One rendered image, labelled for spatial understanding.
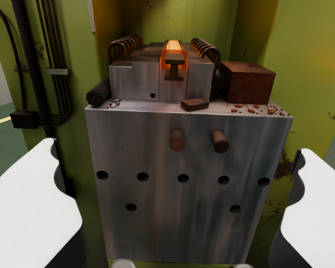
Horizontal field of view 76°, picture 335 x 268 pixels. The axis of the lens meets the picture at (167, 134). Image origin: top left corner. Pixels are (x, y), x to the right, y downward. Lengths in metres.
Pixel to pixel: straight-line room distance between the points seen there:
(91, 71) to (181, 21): 0.43
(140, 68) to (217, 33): 0.53
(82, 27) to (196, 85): 0.31
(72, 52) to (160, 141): 0.33
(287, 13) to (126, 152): 0.47
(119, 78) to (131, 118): 0.09
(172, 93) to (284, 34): 0.31
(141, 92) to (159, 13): 0.50
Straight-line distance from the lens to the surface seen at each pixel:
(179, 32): 0.90
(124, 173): 0.47
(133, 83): 0.44
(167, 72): 0.35
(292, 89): 0.66
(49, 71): 0.63
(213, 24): 0.91
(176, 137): 0.37
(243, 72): 0.45
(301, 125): 0.72
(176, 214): 0.54
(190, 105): 0.39
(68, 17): 0.61
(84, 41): 0.60
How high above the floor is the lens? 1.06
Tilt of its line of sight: 28 degrees down
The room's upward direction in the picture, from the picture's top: 2 degrees clockwise
